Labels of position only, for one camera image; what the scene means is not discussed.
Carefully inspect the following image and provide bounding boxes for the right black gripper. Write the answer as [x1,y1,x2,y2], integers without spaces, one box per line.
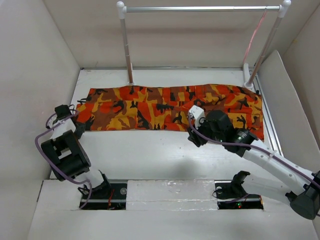
[187,116,224,147]

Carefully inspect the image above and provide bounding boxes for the orange camouflage trousers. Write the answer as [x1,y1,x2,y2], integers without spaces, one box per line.
[76,84,265,140]

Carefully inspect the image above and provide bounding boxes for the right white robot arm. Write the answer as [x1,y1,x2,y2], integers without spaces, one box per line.
[187,105,320,220]

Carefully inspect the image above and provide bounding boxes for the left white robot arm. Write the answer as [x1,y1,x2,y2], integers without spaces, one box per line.
[35,104,112,199]

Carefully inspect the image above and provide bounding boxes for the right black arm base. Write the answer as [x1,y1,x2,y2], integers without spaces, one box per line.
[212,180,264,210]

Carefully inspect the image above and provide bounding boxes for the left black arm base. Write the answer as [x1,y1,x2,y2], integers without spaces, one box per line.
[78,180,128,211]

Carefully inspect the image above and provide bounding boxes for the pink clothes hanger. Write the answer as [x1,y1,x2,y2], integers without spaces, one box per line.
[242,10,267,64]

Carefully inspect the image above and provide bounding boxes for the white clothes rack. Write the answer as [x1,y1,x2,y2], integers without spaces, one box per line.
[116,0,292,90]

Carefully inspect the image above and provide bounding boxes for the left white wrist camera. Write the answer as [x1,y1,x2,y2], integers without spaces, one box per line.
[45,113,60,129]

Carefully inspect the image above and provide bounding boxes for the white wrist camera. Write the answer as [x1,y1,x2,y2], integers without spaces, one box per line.
[188,105,206,130]
[45,113,60,129]

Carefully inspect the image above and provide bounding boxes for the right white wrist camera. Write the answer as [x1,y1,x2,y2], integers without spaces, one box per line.
[188,105,206,130]

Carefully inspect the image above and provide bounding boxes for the aluminium side rail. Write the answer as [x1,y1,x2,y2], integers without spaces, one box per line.
[253,74,283,156]

